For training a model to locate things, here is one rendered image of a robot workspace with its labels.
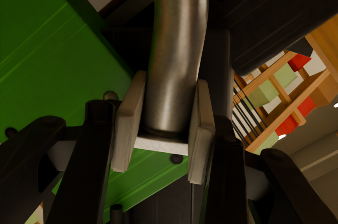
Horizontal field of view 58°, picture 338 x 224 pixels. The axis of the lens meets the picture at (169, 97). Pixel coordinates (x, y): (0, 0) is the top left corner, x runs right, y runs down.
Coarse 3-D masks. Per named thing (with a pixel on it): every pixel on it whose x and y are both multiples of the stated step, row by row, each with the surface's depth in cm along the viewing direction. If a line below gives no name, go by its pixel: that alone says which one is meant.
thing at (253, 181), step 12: (216, 120) 16; (228, 120) 16; (216, 132) 14; (228, 132) 14; (252, 156) 13; (252, 168) 12; (252, 180) 12; (264, 180) 12; (252, 192) 12; (264, 192) 12
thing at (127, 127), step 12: (144, 72) 19; (132, 84) 17; (144, 84) 17; (132, 96) 15; (120, 108) 13; (132, 108) 14; (120, 120) 13; (132, 120) 13; (120, 132) 13; (132, 132) 14; (120, 144) 13; (132, 144) 15; (120, 156) 14; (120, 168) 14
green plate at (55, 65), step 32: (0, 0) 19; (32, 0) 19; (64, 0) 19; (0, 32) 20; (32, 32) 20; (64, 32) 20; (96, 32) 20; (0, 64) 21; (32, 64) 21; (64, 64) 21; (96, 64) 20; (0, 96) 22; (32, 96) 22; (64, 96) 21; (96, 96) 21; (0, 128) 23; (160, 160) 23; (128, 192) 24
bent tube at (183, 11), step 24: (168, 0) 16; (192, 0) 15; (168, 24) 16; (192, 24) 16; (168, 48) 16; (192, 48) 16; (168, 72) 17; (192, 72) 17; (144, 96) 18; (168, 96) 17; (192, 96) 18; (144, 120) 18; (168, 120) 18; (144, 144) 18; (168, 144) 18
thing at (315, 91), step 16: (272, 64) 346; (288, 64) 363; (304, 64) 374; (240, 80) 378; (256, 80) 324; (272, 80) 340; (288, 80) 355; (304, 80) 430; (320, 80) 367; (240, 96) 309; (256, 96) 344; (272, 96) 337; (288, 96) 343; (304, 96) 347; (320, 96) 379; (240, 112) 302; (256, 112) 311; (272, 112) 384; (288, 112) 330; (304, 112) 355; (256, 128) 363; (272, 128) 313; (288, 128) 336; (256, 144) 299; (272, 144) 320
